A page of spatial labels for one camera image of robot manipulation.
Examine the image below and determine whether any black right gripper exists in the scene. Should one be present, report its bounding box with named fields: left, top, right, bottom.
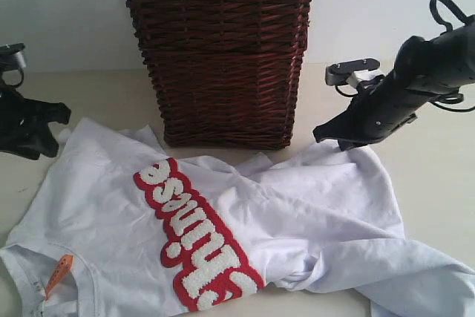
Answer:
left=312, top=24, right=474, bottom=151

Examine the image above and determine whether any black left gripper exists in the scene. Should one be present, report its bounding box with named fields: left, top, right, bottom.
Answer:
left=1, top=86, right=71, bottom=160

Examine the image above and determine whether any white t-shirt red lettering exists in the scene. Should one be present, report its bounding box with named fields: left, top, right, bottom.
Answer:
left=1, top=118, right=474, bottom=316

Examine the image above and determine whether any dark red wicker basket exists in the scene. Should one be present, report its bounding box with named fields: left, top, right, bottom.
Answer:
left=126, top=0, right=312, bottom=150

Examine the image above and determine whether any orange garment neck tag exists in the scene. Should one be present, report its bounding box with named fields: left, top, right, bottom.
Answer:
left=45, top=254, right=74, bottom=301

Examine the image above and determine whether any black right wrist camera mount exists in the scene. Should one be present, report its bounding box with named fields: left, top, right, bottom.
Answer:
left=324, top=58, right=384, bottom=88

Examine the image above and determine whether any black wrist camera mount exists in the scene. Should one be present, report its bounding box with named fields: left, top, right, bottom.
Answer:
left=1, top=42, right=27, bottom=88
left=324, top=58, right=384, bottom=88

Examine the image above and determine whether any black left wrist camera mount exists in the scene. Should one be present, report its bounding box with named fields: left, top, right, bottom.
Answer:
left=1, top=42, right=27, bottom=88

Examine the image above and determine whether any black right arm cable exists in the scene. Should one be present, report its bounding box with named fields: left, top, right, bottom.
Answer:
left=333, top=0, right=475, bottom=113

